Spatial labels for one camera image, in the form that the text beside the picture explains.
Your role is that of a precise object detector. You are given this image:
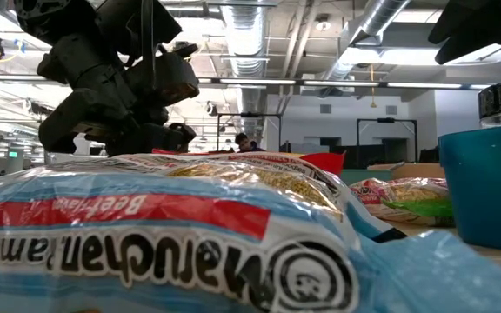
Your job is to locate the blue white beef ramen packet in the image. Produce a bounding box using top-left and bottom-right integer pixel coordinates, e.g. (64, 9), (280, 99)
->
(0, 152), (501, 313)

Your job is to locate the long ceiling light strip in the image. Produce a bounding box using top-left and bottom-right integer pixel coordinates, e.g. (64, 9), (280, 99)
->
(0, 72), (495, 91)

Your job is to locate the person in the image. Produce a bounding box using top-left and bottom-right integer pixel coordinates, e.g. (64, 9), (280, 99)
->
(235, 132), (265, 153)

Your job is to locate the silver round air duct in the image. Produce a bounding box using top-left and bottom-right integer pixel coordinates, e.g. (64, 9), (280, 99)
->
(222, 0), (273, 147)
(319, 0), (412, 86)

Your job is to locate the yellow hanging cord hook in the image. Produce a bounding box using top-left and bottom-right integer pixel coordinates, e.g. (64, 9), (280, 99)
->
(368, 64), (377, 109)

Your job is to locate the red yellow beef ramen packet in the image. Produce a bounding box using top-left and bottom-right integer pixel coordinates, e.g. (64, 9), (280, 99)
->
(152, 148), (346, 176)

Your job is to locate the black gantry frame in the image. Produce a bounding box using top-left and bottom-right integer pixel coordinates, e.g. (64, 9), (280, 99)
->
(217, 111), (283, 148)
(356, 117), (419, 165)

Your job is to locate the lime chili shrimp ramen packet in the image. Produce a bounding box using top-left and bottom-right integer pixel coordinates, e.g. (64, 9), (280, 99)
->
(350, 176), (455, 228)

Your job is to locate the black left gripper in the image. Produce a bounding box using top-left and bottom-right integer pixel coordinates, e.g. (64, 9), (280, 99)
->
(37, 32), (200, 157)

